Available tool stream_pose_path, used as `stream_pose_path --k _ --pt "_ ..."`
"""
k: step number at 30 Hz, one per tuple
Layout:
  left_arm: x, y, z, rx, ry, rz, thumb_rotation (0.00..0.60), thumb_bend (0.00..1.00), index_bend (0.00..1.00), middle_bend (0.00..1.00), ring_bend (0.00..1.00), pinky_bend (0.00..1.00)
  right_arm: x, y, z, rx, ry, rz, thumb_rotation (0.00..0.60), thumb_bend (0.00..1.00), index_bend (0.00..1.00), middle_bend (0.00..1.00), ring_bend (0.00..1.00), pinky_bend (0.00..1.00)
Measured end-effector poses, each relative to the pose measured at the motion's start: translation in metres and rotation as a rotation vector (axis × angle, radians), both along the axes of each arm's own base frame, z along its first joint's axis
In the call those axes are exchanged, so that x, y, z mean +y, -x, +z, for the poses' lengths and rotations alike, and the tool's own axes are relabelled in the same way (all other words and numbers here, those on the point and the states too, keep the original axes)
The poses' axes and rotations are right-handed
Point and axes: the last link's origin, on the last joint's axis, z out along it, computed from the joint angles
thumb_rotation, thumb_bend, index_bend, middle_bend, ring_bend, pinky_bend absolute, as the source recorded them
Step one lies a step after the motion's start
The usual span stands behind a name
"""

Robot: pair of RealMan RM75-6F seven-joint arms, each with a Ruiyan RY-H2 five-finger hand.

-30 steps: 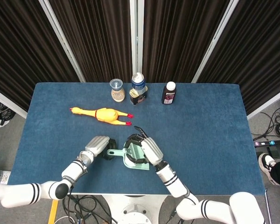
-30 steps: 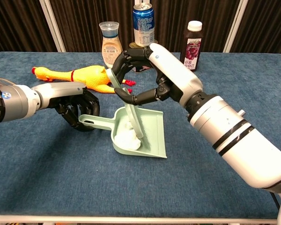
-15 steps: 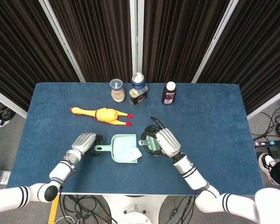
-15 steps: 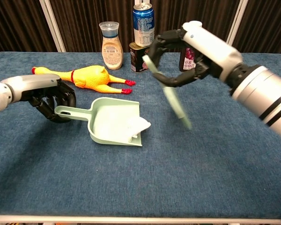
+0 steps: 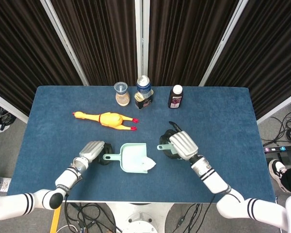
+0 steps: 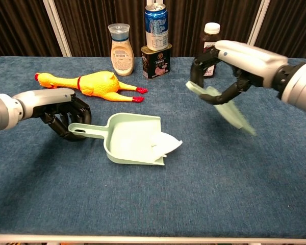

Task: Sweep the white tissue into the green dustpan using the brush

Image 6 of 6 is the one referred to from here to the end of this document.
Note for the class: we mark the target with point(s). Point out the mint green dustpan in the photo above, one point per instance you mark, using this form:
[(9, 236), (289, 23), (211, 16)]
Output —
[(130, 137)]

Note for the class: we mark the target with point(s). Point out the white aluminium frame post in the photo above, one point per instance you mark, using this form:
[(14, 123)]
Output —
[(57, 28), (258, 20)]

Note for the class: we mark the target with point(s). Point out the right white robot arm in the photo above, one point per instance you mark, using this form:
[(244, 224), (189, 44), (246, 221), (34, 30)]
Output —
[(301, 86)]

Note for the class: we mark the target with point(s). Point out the dark pleated curtain panel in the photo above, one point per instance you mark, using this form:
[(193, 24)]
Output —
[(91, 25), (186, 25), (293, 25), (18, 25)]

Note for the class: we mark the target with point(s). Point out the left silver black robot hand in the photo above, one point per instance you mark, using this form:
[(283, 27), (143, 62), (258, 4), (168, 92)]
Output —
[(48, 100)]

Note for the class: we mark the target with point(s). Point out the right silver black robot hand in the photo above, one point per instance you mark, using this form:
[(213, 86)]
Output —
[(255, 66)]

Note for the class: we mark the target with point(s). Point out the yellow rubber chicken toy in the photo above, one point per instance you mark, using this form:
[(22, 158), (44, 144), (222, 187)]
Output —
[(99, 84)]

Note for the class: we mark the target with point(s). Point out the blue white beverage can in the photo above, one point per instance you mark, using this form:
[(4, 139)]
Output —
[(156, 28)]

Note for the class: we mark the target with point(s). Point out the seasoning bottle clear cap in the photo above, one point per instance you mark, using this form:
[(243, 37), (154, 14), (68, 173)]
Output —
[(121, 58)]

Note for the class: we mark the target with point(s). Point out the mint green hand brush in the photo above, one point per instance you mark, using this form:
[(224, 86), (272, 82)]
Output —
[(229, 112)]

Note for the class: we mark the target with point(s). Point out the dark juice bottle white cap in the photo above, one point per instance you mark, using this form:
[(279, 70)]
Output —
[(211, 33)]

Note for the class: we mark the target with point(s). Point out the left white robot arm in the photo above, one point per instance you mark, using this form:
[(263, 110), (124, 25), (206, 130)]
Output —
[(2, 112)]

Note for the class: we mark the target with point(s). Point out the black luncheon meat tin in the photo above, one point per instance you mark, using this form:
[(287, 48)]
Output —
[(155, 63)]

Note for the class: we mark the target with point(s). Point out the white paper ball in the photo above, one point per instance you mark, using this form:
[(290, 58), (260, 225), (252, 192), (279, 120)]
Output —
[(165, 145)]

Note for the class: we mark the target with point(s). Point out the blue fabric table mat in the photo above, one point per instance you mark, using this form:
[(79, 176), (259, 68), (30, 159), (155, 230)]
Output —
[(153, 199)]

